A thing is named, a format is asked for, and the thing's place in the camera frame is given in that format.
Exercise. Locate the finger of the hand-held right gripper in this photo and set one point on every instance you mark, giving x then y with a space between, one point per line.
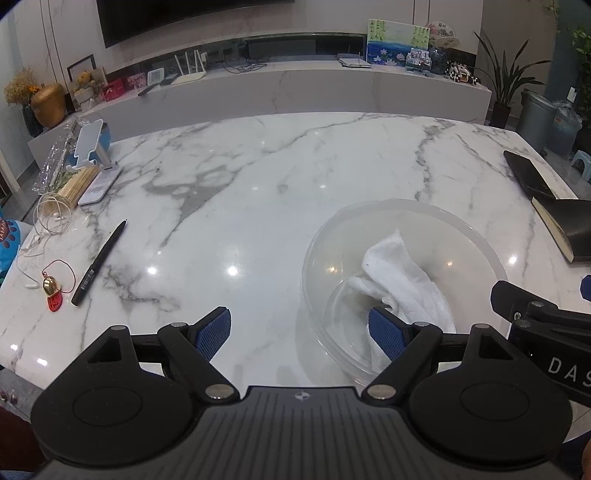
512 297

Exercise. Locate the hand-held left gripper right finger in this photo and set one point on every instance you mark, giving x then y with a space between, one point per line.
385 339

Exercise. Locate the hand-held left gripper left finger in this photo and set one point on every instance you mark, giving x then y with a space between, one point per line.
214 334

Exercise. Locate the white cloth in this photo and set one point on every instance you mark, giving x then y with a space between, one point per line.
401 272

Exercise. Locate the black notebook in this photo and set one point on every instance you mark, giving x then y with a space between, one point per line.
575 230

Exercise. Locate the black phone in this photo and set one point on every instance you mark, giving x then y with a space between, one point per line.
526 170

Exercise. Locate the black pen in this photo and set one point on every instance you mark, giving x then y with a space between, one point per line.
98 263

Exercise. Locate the small plastic stool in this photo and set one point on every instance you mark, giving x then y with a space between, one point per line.
582 162

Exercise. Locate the bin with clear bag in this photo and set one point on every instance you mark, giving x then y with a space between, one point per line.
565 129

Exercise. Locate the grey trash can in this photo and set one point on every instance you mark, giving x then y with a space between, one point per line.
535 120

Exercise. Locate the white smartphone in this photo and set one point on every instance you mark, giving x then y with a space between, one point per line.
104 184

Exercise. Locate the bundle of bamboo skewers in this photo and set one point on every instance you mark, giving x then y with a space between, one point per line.
78 184

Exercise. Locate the potted plant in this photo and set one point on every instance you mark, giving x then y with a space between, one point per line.
501 92

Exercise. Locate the blue snack packet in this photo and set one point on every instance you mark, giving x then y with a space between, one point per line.
7 249

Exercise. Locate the checkered toy car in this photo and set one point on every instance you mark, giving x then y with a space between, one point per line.
461 74

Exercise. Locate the white phone stand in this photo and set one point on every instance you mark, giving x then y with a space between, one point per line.
87 138

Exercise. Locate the clear plastic bag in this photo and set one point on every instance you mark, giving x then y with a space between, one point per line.
51 161

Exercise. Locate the black remote control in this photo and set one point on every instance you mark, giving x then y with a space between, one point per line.
147 89

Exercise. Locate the marble television console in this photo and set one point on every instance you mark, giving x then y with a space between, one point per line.
277 87

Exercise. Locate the photo box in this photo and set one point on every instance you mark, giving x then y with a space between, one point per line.
418 60

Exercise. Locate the white router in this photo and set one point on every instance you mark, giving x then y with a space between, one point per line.
189 77

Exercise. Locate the small white display device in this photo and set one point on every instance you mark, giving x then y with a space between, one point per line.
156 77

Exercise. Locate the pink card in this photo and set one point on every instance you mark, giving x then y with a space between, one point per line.
136 82

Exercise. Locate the red box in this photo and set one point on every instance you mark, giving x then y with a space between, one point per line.
114 88

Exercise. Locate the round paper fan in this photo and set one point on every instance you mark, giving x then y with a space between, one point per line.
443 33

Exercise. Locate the lotus pond painting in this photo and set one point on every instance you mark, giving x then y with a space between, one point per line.
392 46

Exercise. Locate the dark blue vase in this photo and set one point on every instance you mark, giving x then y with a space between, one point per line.
32 122

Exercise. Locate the teddy bear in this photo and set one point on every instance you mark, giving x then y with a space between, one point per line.
84 83

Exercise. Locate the gold vase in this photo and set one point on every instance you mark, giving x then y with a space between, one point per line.
48 104

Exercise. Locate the dried flowers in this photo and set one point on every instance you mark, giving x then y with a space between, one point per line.
21 85

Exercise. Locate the black television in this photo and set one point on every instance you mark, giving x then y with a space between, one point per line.
184 18

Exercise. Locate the black picture frame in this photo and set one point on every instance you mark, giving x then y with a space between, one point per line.
81 62

